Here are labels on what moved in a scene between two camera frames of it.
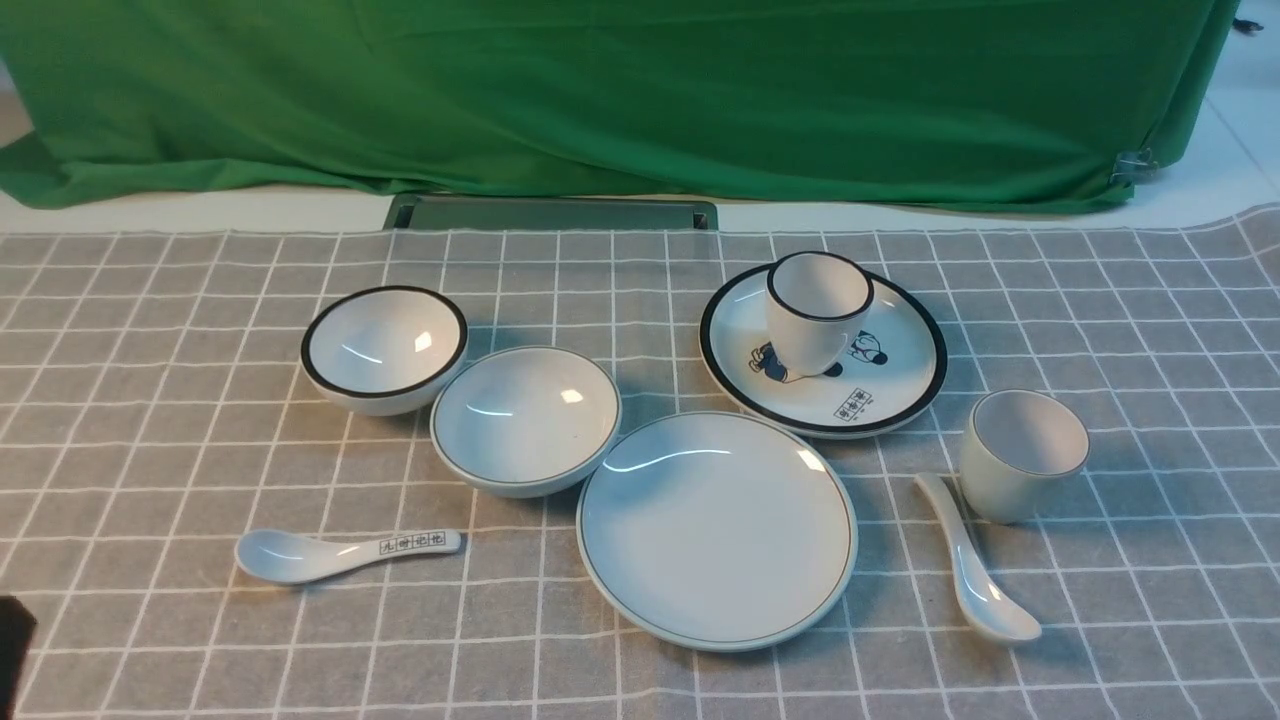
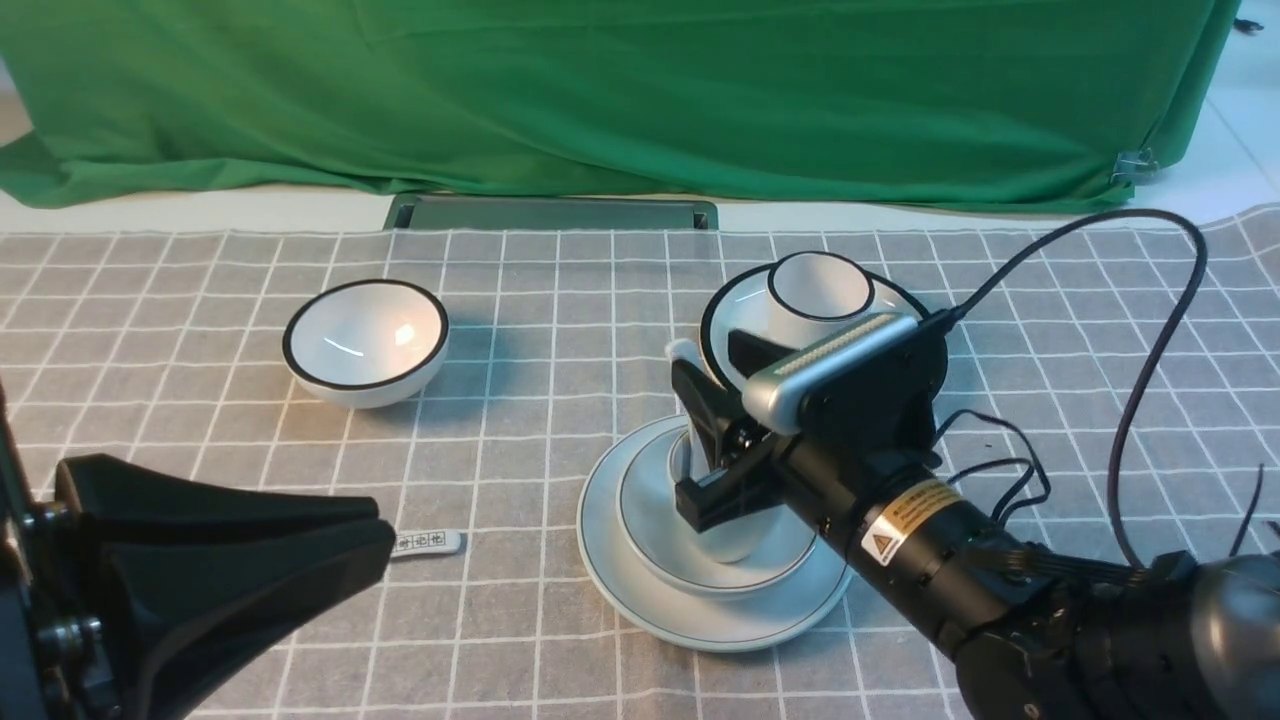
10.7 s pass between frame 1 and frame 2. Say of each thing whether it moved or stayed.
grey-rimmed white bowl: moved
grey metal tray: stayed
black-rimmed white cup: stayed
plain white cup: moved
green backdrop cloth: stayed
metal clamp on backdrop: stayed
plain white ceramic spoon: moved
